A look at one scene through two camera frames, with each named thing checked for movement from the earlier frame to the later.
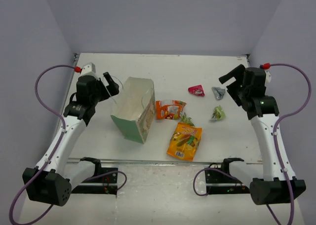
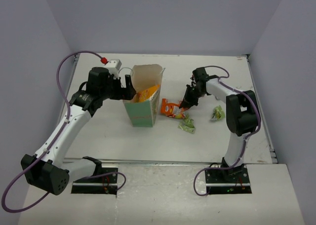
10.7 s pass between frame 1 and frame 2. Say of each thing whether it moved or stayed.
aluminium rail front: stayed
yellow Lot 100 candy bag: moved
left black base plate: stayed
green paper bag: moved
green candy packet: stayed
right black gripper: moved
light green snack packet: stayed
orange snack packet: moved
